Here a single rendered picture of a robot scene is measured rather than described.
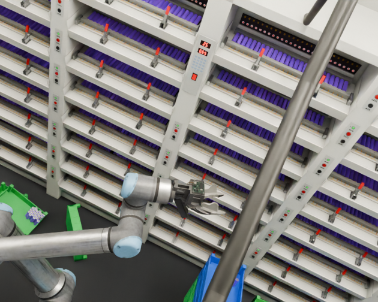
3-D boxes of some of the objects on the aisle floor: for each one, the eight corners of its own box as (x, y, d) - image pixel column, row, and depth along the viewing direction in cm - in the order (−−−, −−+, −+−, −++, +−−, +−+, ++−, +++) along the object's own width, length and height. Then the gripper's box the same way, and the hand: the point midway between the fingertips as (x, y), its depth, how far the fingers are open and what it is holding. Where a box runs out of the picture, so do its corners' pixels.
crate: (74, 262, 225) (76, 244, 212) (65, 222, 243) (67, 205, 229) (87, 259, 229) (90, 242, 215) (77, 220, 246) (80, 203, 233)
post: (57, 199, 254) (73, -77, 139) (46, 193, 255) (53, -86, 140) (74, 181, 269) (101, -80, 154) (63, 176, 270) (81, -88, 155)
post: (235, 290, 242) (413, 71, 127) (222, 284, 243) (388, 60, 128) (242, 266, 257) (407, 51, 142) (230, 260, 258) (384, 42, 143)
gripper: (172, 198, 119) (231, 208, 123) (173, 168, 129) (228, 178, 133) (167, 214, 125) (224, 223, 128) (168, 184, 135) (221, 193, 139)
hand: (221, 204), depth 132 cm, fingers open, 7 cm apart
